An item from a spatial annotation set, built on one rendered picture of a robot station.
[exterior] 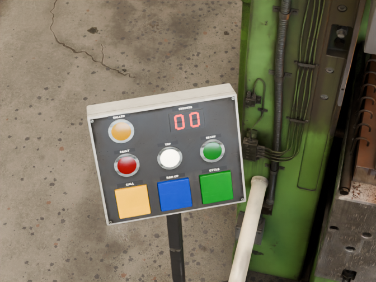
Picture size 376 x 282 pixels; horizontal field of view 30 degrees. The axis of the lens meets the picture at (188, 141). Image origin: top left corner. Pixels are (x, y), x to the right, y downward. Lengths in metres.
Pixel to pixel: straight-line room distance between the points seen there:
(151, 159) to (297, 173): 0.60
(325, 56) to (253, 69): 0.19
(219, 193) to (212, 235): 1.09
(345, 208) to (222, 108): 0.44
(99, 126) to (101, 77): 1.70
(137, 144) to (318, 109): 0.51
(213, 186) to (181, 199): 0.08
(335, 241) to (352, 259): 0.10
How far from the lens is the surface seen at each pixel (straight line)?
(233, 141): 1.63
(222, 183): 1.66
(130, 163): 1.61
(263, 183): 2.12
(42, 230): 2.84
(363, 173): 1.79
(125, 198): 1.64
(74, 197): 2.89
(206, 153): 1.62
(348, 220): 1.87
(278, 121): 1.87
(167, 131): 1.59
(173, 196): 1.65
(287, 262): 2.56
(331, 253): 2.04
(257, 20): 1.65
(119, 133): 1.58
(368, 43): 1.46
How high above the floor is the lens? 2.41
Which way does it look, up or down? 53 degrees down
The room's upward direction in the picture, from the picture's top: 2 degrees counter-clockwise
